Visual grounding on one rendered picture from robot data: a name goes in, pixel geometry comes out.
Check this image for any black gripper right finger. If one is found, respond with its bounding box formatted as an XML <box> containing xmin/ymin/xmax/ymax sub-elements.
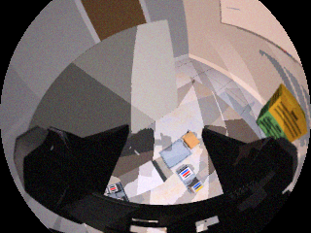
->
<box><xmin>201</xmin><ymin>128</ymin><xmax>275</xmax><ymax>193</ymax></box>

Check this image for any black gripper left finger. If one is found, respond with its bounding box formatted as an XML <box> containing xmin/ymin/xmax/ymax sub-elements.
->
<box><xmin>47</xmin><ymin>124</ymin><xmax>129</xmax><ymax>194</ymax></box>

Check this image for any tan rectangular block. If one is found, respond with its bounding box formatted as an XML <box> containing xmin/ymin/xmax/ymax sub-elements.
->
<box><xmin>183</xmin><ymin>131</ymin><xmax>199</xmax><ymax>149</ymax></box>

